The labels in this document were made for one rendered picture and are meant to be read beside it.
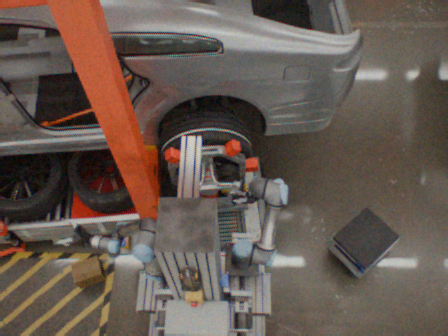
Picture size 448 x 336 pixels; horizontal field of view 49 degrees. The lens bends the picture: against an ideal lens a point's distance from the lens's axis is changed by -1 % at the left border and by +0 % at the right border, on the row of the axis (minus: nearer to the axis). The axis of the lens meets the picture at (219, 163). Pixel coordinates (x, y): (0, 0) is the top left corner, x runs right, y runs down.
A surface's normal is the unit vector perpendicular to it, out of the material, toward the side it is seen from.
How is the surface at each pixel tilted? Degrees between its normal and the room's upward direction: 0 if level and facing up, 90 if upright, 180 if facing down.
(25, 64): 50
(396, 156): 0
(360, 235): 0
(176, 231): 0
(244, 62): 80
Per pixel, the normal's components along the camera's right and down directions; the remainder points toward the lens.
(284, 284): -0.03, -0.49
